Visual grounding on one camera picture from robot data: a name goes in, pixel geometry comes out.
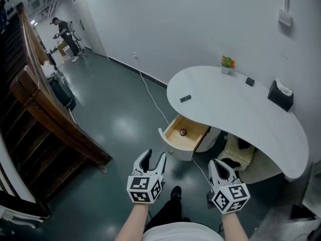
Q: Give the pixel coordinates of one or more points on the person's black shoe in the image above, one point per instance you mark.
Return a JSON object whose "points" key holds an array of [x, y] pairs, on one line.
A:
{"points": [[176, 191]]}

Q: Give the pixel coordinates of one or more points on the white desk pedestal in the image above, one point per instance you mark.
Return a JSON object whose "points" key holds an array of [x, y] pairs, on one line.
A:
{"points": [[209, 139]]}

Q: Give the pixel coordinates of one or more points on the black tissue box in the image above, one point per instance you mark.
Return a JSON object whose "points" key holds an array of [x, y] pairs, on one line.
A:
{"points": [[278, 98]]}

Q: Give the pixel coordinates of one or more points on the white door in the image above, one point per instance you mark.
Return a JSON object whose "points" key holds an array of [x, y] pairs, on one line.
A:
{"points": [[86, 19]]}

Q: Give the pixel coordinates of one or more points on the person's left forearm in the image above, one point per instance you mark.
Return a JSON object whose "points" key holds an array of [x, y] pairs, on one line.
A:
{"points": [[134, 222]]}

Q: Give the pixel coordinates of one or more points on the small potted flower plant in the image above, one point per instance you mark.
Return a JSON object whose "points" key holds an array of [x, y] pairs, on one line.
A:
{"points": [[227, 64]]}

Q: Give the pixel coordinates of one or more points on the cream carved stool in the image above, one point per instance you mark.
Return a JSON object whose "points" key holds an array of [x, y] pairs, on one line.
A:
{"points": [[235, 152]]}

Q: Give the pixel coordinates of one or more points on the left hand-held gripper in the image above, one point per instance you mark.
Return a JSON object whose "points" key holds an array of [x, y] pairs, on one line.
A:
{"points": [[140, 184]]}

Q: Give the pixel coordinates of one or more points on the white wooden drawer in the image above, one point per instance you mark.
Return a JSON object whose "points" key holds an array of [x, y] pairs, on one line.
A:
{"points": [[175, 139]]}

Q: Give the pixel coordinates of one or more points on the person's black trouser leg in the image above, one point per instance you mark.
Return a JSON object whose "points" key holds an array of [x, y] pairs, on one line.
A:
{"points": [[168, 213]]}

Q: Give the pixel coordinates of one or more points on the white tissue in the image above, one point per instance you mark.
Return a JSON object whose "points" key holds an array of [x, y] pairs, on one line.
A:
{"points": [[284, 89]]}

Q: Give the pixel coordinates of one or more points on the white curved desk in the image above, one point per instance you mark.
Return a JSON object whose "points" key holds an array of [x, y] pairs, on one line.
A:
{"points": [[238, 109]]}

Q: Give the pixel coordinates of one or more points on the white wall socket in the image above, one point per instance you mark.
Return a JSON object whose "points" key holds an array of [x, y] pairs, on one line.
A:
{"points": [[135, 55]]}

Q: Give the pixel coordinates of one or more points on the cardboard box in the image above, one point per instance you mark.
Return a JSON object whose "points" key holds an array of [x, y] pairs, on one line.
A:
{"points": [[62, 49]]}

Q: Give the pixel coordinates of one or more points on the white ornate furniture piece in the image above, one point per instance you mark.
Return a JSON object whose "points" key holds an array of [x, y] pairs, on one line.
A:
{"points": [[17, 216]]}

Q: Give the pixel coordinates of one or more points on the person's right forearm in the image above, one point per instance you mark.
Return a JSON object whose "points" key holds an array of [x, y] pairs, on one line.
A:
{"points": [[234, 227]]}

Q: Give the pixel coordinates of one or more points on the round dark makeup jar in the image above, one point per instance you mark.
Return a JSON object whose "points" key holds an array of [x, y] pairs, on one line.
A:
{"points": [[183, 132]]}

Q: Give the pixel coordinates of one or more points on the dark wooden staircase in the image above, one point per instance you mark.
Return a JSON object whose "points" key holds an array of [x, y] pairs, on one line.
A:
{"points": [[37, 122]]}

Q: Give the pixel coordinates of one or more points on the white wall junction box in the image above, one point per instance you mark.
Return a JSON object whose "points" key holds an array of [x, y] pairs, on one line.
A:
{"points": [[285, 17]]}

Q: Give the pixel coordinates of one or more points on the person's white shirt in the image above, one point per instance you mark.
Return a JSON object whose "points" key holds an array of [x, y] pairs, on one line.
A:
{"points": [[180, 232]]}

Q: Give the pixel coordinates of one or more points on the black square makeup compact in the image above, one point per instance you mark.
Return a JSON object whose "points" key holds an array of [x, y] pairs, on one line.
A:
{"points": [[249, 81]]}

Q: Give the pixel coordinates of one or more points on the black trash bin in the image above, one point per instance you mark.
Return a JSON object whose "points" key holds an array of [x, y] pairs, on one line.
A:
{"points": [[61, 93]]}

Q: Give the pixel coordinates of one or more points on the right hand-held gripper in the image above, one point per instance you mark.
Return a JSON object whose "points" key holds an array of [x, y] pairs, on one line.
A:
{"points": [[230, 197]]}

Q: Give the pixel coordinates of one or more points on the black makeup tube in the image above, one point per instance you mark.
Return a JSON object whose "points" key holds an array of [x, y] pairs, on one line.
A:
{"points": [[185, 98]]}

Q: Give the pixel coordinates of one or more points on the beige round rug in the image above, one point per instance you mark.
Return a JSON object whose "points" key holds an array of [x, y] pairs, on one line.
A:
{"points": [[263, 168]]}

